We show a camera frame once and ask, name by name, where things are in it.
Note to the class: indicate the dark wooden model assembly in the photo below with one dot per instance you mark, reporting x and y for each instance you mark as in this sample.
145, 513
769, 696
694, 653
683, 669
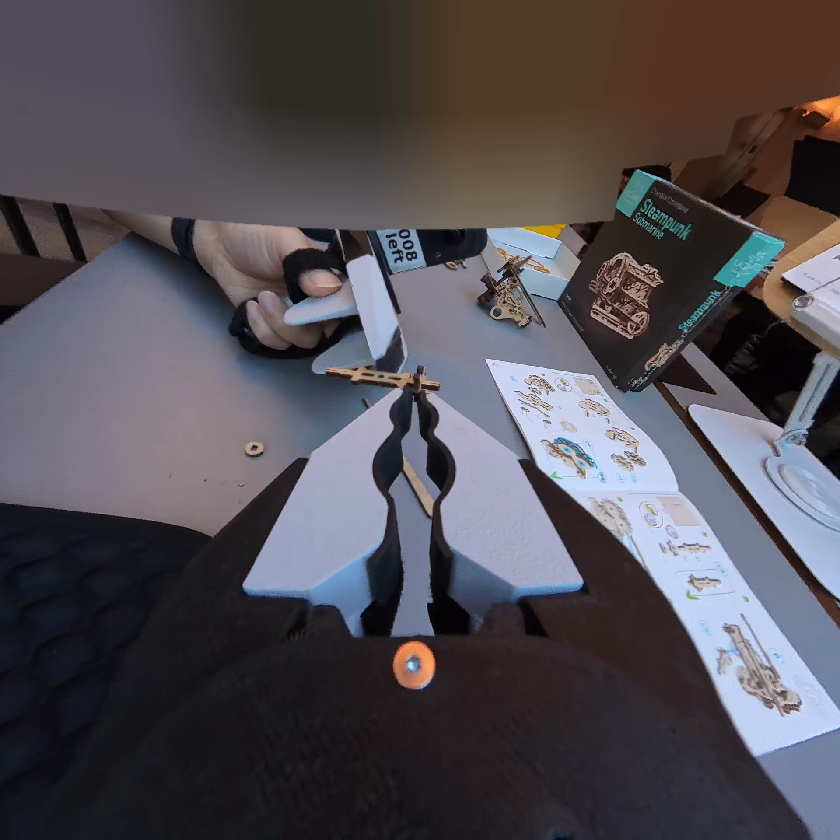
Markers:
508, 295

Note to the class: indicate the small wooden gear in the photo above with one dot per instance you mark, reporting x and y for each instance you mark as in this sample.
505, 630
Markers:
421, 380

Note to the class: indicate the printed instruction sheet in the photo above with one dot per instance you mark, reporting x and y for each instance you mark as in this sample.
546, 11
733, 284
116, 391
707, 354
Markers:
814, 272

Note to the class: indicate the black wrist band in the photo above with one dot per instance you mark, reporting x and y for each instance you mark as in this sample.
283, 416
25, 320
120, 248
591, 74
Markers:
184, 239

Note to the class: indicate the dark chair frame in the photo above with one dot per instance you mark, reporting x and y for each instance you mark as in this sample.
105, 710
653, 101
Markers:
39, 275

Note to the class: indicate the loose wooden rings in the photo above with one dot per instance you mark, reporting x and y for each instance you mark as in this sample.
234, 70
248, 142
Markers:
525, 261

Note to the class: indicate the person's left hand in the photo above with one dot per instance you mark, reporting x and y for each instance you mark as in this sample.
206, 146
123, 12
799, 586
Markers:
243, 256

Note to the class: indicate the wooden document stand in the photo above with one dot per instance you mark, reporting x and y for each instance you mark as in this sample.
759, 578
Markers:
741, 446

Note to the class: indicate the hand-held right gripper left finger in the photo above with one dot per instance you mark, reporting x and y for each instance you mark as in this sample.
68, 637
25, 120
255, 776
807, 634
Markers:
321, 525

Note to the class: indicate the long flat wooden stick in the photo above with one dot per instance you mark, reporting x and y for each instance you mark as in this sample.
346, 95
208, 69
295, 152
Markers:
417, 482

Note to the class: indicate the slotted wooden axle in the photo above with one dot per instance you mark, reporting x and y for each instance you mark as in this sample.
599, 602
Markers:
367, 376

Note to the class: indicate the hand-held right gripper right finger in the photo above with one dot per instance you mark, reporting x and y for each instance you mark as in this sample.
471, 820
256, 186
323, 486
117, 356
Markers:
505, 525

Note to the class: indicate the yellow plastic bin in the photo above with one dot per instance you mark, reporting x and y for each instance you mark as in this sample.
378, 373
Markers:
543, 230

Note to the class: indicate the assembly instruction booklet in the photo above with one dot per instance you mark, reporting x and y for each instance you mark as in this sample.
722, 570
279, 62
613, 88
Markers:
590, 426

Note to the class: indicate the black model kit box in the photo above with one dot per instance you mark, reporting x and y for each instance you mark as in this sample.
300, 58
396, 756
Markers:
656, 282

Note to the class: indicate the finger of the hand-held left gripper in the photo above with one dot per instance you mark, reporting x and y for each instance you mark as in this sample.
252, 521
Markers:
377, 308

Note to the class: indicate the white cardboard tray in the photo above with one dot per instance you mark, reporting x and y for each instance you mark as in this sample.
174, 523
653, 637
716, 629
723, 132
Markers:
551, 275

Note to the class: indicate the black honeycomb cushion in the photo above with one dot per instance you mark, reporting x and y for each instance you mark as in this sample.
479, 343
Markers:
79, 623

